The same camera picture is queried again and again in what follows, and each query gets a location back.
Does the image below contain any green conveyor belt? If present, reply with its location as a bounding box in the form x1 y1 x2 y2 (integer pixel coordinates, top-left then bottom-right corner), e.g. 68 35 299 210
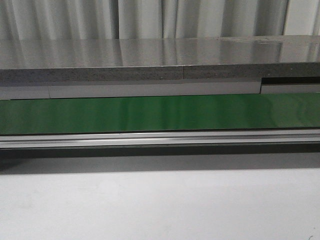
0 93 320 135

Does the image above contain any grey rear guard segment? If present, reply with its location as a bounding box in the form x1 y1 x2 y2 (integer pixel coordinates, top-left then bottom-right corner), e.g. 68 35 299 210
260 76 320 94

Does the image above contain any white pleated curtain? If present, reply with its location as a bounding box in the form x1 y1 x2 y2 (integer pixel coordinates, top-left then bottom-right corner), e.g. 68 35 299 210
0 0 320 40

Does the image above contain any aluminium front conveyor rail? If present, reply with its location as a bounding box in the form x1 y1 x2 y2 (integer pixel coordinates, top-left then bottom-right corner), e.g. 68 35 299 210
0 128 320 149

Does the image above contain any grey rear conveyor rail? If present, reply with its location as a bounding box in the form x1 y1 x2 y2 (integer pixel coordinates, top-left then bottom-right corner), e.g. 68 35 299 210
0 78 261 100

